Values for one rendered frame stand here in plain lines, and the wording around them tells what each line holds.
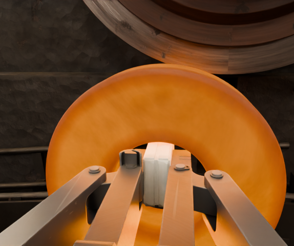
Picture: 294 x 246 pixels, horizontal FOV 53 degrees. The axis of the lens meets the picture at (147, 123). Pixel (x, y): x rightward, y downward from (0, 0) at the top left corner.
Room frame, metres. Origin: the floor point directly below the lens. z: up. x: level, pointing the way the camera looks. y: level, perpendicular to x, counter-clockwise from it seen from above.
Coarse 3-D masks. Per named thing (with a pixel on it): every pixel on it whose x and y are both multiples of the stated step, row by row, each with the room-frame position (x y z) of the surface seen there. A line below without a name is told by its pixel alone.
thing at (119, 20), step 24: (96, 0) 0.41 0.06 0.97; (120, 24) 0.40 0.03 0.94; (144, 24) 0.40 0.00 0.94; (144, 48) 0.40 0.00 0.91; (168, 48) 0.39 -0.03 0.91; (192, 48) 0.39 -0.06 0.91; (216, 48) 0.39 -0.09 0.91; (240, 48) 0.38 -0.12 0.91; (264, 48) 0.38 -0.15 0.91; (288, 48) 0.38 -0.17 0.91; (216, 72) 0.39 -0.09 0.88; (240, 72) 0.38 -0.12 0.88
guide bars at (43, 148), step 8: (144, 144) 0.48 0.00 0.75; (280, 144) 0.46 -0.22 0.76; (288, 144) 0.45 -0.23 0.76; (0, 152) 0.52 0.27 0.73; (8, 152) 0.52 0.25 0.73; (16, 152) 0.51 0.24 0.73; (24, 152) 0.51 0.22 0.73; (32, 152) 0.51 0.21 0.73; (40, 152) 0.51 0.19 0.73; (40, 160) 0.51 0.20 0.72; (40, 168) 0.51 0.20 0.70; (40, 176) 0.51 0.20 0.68; (0, 184) 0.50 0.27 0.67; (8, 184) 0.50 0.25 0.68; (16, 184) 0.49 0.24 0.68; (24, 184) 0.49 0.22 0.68; (32, 184) 0.49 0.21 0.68; (40, 184) 0.49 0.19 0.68; (288, 184) 0.43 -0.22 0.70
